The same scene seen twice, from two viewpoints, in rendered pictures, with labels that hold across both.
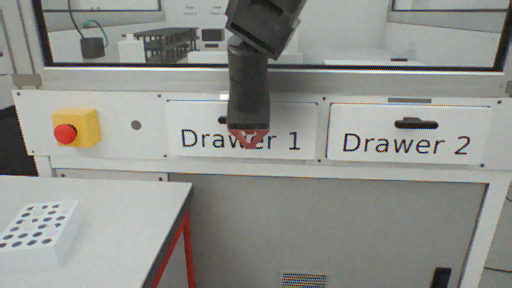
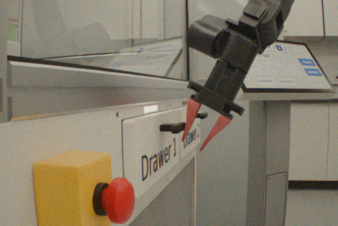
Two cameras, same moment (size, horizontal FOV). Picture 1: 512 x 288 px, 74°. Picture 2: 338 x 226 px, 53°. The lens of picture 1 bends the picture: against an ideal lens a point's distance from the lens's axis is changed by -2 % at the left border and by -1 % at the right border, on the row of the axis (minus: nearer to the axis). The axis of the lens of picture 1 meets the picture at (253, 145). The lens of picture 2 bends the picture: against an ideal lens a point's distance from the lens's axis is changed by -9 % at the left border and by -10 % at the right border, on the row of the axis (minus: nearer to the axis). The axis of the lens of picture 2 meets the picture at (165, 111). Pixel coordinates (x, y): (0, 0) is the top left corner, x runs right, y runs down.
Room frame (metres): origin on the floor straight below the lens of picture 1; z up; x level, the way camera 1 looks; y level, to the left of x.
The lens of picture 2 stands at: (0.52, 0.64, 0.96)
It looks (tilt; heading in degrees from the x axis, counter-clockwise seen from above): 3 degrees down; 279
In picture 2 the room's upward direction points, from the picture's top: 1 degrees counter-clockwise
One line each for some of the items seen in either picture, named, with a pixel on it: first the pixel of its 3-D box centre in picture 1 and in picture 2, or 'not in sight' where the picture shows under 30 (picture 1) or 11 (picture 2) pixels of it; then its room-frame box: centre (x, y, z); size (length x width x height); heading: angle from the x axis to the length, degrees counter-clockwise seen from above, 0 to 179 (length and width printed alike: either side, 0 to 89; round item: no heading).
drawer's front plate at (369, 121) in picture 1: (405, 134); (188, 128); (0.61, -0.29, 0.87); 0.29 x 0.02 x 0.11; 86
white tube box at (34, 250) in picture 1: (41, 233); not in sight; (0.43, 0.32, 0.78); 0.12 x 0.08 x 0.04; 10
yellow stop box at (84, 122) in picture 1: (75, 127); (79, 196); (0.65, 0.35, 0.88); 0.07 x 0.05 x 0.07; 86
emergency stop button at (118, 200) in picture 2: (66, 133); (114, 200); (0.61, 0.36, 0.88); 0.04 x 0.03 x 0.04; 86
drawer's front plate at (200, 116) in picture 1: (240, 130); (156, 145); (0.64, 0.02, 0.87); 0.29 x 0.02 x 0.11; 86
